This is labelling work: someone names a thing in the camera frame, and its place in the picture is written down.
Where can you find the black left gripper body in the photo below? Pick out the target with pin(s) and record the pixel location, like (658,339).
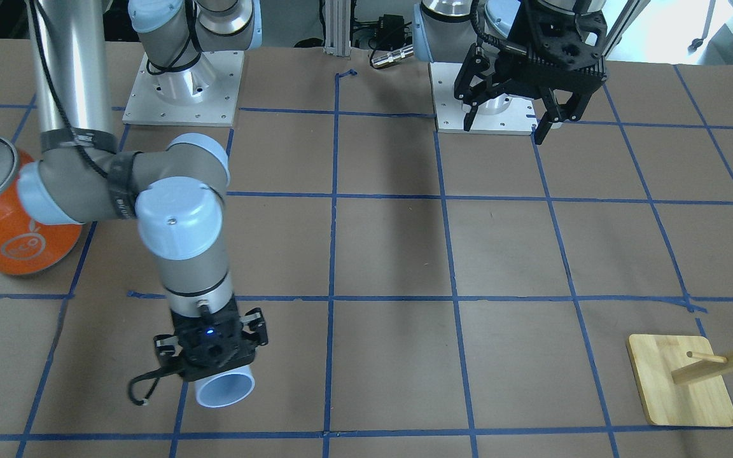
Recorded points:
(514,65)

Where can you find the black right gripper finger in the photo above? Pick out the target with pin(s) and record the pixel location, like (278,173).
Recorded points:
(254,331)
(166,350)

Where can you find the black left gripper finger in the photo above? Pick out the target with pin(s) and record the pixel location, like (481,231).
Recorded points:
(571,110)
(472,83)

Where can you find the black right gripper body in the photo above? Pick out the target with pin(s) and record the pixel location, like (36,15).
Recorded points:
(254,326)

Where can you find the light blue plastic cup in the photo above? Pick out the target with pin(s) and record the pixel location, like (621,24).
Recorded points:
(225,388)

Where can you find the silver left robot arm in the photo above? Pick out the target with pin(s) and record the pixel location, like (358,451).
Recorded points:
(442,32)

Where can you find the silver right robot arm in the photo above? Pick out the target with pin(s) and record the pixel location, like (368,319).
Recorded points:
(176,196)

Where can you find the large orange can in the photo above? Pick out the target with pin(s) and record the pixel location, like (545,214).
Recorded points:
(26,246)

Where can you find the wooden mug stand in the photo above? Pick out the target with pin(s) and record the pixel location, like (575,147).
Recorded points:
(679,380)

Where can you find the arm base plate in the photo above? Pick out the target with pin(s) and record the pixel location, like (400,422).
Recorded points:
(503,115)
(204,95)

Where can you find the aluminium frame post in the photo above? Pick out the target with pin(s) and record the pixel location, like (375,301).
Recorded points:
(337,18)

